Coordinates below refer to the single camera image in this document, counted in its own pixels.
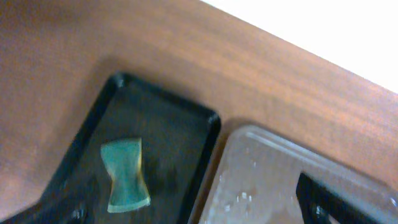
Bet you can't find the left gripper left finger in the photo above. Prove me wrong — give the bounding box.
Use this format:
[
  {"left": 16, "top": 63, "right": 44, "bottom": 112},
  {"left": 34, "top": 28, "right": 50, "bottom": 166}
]
[{"left": 1, "top": 200, "right": 90, "bottom": 224}]

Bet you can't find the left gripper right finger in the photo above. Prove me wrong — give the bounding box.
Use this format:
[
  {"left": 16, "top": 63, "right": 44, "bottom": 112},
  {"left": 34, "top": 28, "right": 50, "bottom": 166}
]
[{"left": 295, "top": 172, "right": 376, "bottom": 224}]

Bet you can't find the green yellow sponge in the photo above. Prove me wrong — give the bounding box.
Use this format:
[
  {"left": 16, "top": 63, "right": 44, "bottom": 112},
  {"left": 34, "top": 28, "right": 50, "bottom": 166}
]
[{"left": 100, "top": 138, "right": 151, "bottom": 213}]

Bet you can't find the brown serving tray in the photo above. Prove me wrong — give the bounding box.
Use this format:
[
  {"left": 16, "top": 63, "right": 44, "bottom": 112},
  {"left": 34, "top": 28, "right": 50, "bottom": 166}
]
[{"left": 199, "top": 125, "right": 397, "bottom": 223}]

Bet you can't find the black small tray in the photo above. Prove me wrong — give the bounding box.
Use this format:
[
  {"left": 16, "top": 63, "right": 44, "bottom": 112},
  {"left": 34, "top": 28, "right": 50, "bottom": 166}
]
[{"left": 0, "top": 71, "right": 222, "bottom": 224}]

